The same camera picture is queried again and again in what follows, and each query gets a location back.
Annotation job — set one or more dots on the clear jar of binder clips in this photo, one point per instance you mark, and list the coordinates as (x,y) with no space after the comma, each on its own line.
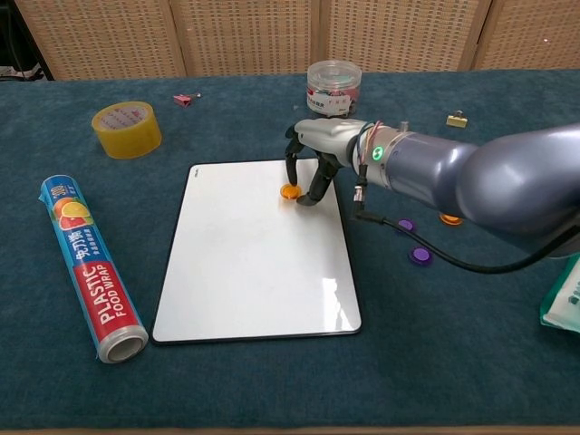
(333,97)

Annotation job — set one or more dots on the green wet wipes pack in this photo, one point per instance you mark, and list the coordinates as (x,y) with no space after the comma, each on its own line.
(566,299)

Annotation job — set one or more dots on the woven rattan folding screen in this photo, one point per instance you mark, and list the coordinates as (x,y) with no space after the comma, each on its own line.
(249,36)

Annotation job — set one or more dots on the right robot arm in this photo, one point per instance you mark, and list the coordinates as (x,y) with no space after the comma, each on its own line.
(498,181)

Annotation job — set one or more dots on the orange round magnet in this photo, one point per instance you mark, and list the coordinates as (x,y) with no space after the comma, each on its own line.
(451,221)
(289,192)

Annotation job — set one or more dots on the purple round magnet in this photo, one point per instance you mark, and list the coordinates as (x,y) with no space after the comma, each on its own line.
(421,255)
(406,224)

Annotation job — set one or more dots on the white rectangular board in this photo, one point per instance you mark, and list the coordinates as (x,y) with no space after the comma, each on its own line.
(258,272)

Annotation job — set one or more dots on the pink binder clip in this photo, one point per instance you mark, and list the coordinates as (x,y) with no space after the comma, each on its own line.
(182,100)

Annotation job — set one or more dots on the yellow binder clip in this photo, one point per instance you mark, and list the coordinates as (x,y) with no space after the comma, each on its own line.
(455,120)

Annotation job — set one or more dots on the yellow packing tape roll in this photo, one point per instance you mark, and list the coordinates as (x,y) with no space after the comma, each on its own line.
(131,140)

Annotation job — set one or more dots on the dark teal table mat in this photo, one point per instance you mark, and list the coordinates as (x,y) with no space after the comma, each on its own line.
(453,340)

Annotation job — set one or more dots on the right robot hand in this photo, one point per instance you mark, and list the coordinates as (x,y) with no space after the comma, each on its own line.
(331,136)

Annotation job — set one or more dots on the plastic food wrap roll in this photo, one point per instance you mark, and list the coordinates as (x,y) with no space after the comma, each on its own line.
(90,272)

